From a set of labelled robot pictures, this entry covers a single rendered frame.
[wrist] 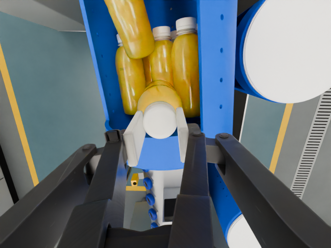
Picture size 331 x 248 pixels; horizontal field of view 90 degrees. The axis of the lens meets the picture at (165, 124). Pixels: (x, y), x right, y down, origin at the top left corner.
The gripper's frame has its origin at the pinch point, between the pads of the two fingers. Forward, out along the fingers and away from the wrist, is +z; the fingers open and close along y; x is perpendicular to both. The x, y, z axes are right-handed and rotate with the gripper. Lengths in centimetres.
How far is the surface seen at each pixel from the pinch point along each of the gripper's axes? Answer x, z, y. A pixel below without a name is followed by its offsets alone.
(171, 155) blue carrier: -7.5, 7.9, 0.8
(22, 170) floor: -85, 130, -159
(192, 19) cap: 13.4, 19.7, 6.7
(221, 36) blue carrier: 9.3, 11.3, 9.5
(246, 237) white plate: -55, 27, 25
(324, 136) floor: -72, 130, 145
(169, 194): -40, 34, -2
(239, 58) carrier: 5.9, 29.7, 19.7
